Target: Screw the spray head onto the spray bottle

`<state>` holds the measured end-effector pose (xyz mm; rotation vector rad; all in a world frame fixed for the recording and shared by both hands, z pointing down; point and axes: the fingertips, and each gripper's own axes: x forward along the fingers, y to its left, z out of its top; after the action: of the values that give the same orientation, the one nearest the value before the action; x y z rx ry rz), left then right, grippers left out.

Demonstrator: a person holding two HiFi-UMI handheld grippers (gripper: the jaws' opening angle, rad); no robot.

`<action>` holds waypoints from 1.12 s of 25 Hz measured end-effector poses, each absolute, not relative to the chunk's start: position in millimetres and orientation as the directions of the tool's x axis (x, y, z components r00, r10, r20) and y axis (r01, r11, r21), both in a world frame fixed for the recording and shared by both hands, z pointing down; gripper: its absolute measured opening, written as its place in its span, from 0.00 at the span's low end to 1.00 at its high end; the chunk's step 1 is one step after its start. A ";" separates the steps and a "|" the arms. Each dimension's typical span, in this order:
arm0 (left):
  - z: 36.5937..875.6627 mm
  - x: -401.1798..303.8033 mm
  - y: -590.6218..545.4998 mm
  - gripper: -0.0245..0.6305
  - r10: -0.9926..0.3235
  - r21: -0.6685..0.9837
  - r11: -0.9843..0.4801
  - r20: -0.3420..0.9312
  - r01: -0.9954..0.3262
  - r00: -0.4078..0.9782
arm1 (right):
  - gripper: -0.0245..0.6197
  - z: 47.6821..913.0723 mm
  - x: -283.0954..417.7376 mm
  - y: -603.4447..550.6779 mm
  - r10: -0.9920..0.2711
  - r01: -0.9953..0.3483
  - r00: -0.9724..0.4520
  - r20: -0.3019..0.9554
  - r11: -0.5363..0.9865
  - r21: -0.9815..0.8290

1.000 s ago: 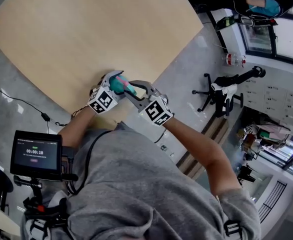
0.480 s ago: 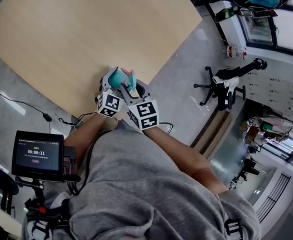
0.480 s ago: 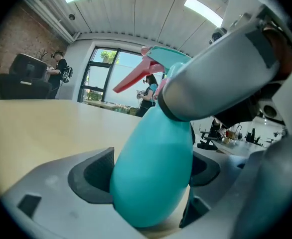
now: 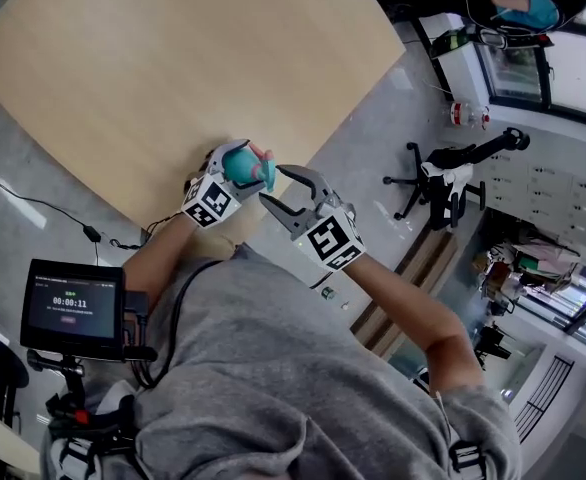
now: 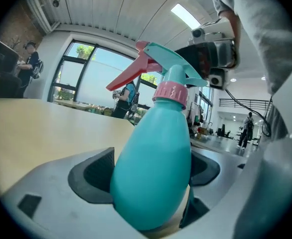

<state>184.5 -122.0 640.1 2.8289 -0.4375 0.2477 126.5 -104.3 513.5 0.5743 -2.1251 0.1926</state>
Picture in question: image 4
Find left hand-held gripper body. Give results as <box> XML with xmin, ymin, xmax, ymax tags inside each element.
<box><xmin>181</xmin><ymin>160</ymin><xmax>244</xmax><ymax>229</ymax></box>

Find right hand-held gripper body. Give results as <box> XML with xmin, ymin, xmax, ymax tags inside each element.
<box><xmin>292</xmin><ymin>190</ymin><xmax>368</xmax><ymax>273</ymax></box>

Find teal spray bottle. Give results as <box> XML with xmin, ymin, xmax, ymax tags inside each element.
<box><xmin>222</xmin><ymin>147</ymin><xmax>262</xmax><ymax>185</ymax></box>

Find person's left forearm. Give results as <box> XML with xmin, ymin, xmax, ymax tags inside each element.
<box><xmin>122</xmin><ymin>212</ymin><xmax>199</xmax><ymax>314</ymax></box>

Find person's right forearm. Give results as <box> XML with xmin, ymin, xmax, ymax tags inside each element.
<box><xmin>355</xmin><ymin>255</ymin><xmax>487</xmax><ymax>397</ymax></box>

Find wooden bench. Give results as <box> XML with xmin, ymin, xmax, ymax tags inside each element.
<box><xmin>350</xmin><ymin>227</ymin><xmax>462</xmax><ymax>359</ymax></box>

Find light wooden table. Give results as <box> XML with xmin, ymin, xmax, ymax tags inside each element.
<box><xmin>0</xmin><ymin>0</ymin><xmax>407</xmax><ymax>229</ymax></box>

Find white cloth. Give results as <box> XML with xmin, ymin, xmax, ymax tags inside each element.
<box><xmin>421</xmin><ymin>161</ymin><xmax>474</xmax><ymax>189</ymax></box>

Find black office chair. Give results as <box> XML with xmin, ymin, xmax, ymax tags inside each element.
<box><xmin>382</xmin><ymin>127</ymin><xmax>531</xmax><ymax>232</ymax></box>

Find person's gray shirt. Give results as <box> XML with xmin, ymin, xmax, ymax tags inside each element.
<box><xmin>40</xmin><ymin>245</ymin><xmax>524</xmax><ymax>480</ymax></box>

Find red white jug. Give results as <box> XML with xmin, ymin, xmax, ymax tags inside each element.
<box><xmin>447</xmin><ymin>100</ymin><xmax>492</xmax><ymax>130</ymax></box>

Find small black monitor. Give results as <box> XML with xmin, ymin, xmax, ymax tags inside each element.
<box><xmin>20</xmin><ymin>258</ymin><xmax>127</xmax><ymax>362</ymax></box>

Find cluttered shelf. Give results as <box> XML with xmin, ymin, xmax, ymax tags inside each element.
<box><xmin>472</xmin><ymin>237</ymin><xmax>582</xmax><ymax>319</ymax></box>

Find gray lockers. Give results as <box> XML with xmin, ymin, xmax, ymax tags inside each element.
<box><xmin>482</xmin><ymin>150</ymin><xmax>586</xmax><ymax>249</ymax></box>

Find black metal railing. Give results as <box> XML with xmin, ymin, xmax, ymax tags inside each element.
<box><xmin>512</xmin><ymin>355</ymin><xmax>574</xmax><ymax>444</ymax></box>

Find black monitor cable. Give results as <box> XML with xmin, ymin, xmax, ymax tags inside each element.
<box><xmin>132</xmin><ymin>257</ymin><xmax>224</xmax><ymax>389</ymax></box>

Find black floor cable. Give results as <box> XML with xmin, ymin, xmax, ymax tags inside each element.
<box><xmin>0</xmin><ymin>166</ymin><xmax>144</xmax><ymax>252</ymax></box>

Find black camera mount rig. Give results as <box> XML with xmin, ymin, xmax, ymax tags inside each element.
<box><xmin>26</xmin><ymin>347</ymin><xmax>139</xmax><ymax>449</ymax></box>

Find white black harness strap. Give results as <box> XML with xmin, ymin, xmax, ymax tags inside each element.
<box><xmin>447</xmin><ymin>440</ymin><xmax>489</xmax><ymax>480</ymax></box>

